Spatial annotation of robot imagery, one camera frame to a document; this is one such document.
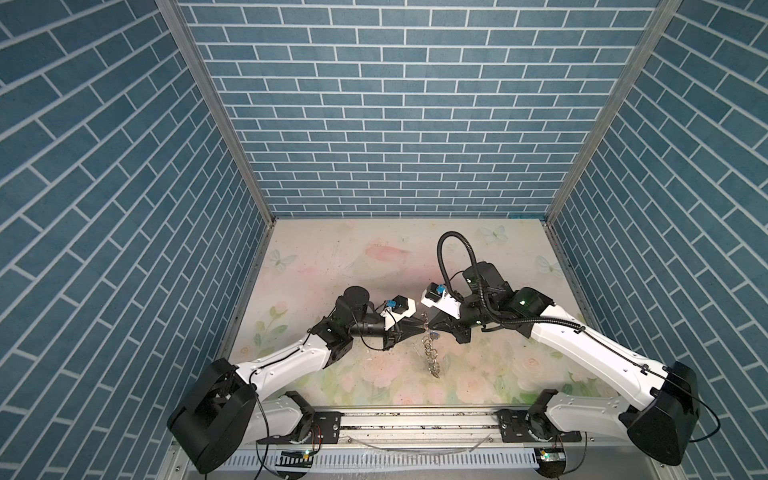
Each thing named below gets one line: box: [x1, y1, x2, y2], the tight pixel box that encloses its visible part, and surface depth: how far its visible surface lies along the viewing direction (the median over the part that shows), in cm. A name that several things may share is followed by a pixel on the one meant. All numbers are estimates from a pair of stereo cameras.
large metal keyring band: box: [421, 313, 441, 379], surface depth 75 cm
